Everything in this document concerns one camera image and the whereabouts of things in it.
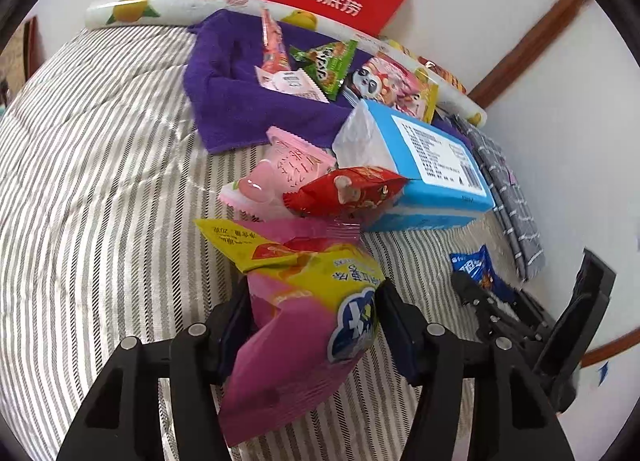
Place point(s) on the purple towel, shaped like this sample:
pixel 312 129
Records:
pixel 225 91

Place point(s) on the blue tissue pack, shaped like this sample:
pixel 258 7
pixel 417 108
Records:
pixel 435 191

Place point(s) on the orange striped packet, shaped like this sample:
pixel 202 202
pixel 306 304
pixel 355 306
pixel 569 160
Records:
pixel 445 75

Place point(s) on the pink jelly packet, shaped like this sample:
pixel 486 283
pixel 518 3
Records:
pixel 295 161

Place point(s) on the pale pink pastry packet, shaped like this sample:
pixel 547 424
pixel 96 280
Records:
pixel 290 83

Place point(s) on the pink panda snack bag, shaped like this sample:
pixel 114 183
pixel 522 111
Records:
pixel 400 86

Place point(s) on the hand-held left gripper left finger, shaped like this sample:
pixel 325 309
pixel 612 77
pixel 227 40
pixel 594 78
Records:
pixel 232 336

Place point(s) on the grey checked cloth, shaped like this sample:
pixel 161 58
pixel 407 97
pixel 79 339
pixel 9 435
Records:
pixel 520 221

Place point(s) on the green triangular snack packet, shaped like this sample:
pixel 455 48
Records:
pixel 327 66

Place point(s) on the blue tape piece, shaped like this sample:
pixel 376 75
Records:
pixel 602 373

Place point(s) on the red snack packet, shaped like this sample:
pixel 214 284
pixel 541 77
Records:
pixel 325 193

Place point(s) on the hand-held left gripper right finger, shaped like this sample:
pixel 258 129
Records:
pixel 397 336

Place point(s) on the white roll with lemon print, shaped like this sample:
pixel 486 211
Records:
pixel 150 6

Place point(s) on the dark blue snack packet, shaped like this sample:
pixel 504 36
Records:
pixel 475 266

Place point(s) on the long pink candy packet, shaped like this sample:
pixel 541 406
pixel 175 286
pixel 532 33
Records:
pixel 274 46

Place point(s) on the magenta yellow snack bag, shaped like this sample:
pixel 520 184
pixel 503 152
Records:
pixel 280 351

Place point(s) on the grey striped quilt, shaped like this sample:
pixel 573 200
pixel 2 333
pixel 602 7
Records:
pixel 100 191

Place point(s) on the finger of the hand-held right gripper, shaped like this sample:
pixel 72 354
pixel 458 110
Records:
pixel 535 311
pixel 482 306

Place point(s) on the brown wooden wall rail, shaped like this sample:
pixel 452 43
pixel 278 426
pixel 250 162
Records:
pixel 530 41

